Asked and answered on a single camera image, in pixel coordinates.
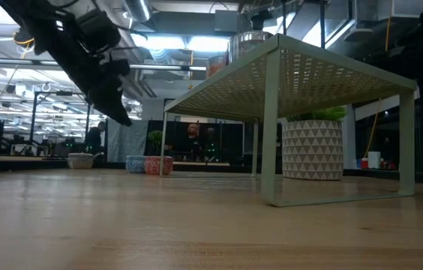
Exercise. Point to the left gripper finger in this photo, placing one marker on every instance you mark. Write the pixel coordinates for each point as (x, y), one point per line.
(123, 105)
(102, 93)

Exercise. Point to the small round topiary plant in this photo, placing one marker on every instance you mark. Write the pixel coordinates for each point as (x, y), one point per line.
(155, 137)

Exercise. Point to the red patterned candle holder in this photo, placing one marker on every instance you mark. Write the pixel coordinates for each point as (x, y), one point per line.
(158, 165)

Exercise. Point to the blue patterned candle holder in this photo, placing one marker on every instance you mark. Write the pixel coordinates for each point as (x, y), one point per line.
(135, 165)

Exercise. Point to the silver ventilation duct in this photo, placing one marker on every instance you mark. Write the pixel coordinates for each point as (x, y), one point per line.
(138, 9)

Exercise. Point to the black metal gantry frame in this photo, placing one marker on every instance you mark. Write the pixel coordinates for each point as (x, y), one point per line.
(57, 93)

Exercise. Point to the ceiling light tube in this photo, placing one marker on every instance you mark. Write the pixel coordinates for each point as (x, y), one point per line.
(166, 68)

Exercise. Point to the red box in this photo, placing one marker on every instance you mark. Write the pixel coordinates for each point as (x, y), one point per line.
(364, 164)

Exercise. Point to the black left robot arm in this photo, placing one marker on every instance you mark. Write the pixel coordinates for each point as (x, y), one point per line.
(65, 45)

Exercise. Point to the silver candle tin orange label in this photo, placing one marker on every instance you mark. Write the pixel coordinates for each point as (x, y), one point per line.
(245, 47)
(217, 65)

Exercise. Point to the succulent in triangle-pattern pot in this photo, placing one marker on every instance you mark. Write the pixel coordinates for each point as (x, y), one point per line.
(312, 150)

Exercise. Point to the grey patterned candle holder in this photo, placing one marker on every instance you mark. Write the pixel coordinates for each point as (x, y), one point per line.
(80, 161)

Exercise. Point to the white labelled container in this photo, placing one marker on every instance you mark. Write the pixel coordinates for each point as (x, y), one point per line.
(374, 160)

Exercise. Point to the grey fabric panel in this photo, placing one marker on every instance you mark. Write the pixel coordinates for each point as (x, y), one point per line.
(125, 142)

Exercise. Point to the person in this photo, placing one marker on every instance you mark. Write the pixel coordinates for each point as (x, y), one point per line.
(192, 131)
(94, 138)

